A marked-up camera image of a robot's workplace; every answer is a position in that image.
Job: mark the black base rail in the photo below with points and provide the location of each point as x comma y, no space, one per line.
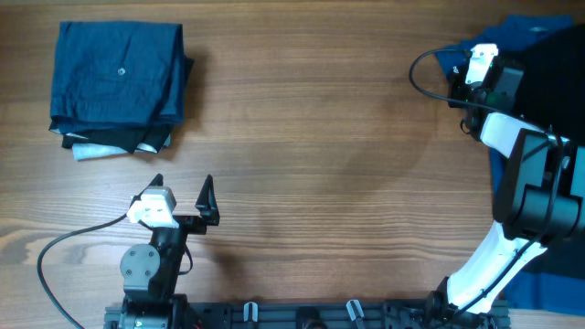
306,314

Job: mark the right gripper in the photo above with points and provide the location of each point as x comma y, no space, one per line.
456,85

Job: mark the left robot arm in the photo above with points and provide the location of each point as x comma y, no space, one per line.
150,271

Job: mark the black polo shirt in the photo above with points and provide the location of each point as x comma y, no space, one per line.
551,92

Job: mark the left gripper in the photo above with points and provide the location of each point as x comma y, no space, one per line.
196,226

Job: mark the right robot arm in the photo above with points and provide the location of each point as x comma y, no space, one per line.
539,200

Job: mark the folded blue shorts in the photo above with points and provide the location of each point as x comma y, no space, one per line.
117,74

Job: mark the blue polo shirt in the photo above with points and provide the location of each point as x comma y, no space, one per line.
555,280

